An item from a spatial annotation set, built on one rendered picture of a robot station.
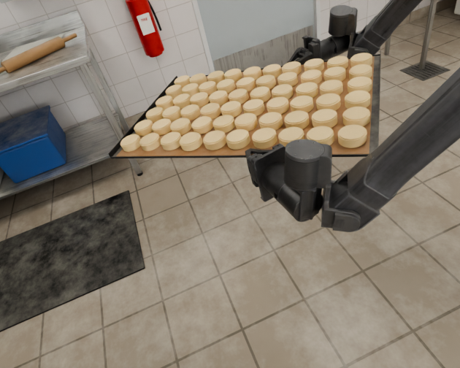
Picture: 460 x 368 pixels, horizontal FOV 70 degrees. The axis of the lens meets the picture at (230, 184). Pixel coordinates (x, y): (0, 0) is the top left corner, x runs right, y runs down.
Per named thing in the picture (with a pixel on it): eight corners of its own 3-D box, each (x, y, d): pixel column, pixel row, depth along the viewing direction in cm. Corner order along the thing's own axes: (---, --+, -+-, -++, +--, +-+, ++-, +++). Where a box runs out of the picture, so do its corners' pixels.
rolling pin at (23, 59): (-7, 82, 178) (-16, 71, 173) (-12, 81, 181) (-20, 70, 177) (81, 40, 204) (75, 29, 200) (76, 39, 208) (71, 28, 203)
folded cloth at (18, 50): (2, 63, 203) (1, 60, 202) (16, 48, 223) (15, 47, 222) (55, 48, 203) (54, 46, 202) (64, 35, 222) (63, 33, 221)
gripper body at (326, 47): (300, 37, 92) (321, 27, 94) (303, 71, 99) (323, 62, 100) (314, 41, 88) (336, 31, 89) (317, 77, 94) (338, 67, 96)
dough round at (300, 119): (281, 129, 70) (280, 122, 69) (292, 117, 73) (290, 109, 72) (303, 132, 67) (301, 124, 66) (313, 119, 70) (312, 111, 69)
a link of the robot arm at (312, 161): (358, 234, 50) (355, 198, 57) (374, 171, 43) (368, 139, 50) (279, 224, 53) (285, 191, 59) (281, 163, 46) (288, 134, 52)
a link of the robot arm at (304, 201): (296, 230, 53) (325, 218, 55) (299, 196, 49) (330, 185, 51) (273, 206, 58) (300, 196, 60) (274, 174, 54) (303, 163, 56)
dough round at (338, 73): (323, 85, 80) (322, 77, 78) (326, 74, 83) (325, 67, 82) (345, 82, 78) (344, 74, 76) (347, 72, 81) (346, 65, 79)
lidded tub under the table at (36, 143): (12, 186, 220) (-15, 156, 203) (19, 152, 254) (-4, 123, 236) (69, 164, 226) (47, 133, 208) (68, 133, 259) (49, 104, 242)
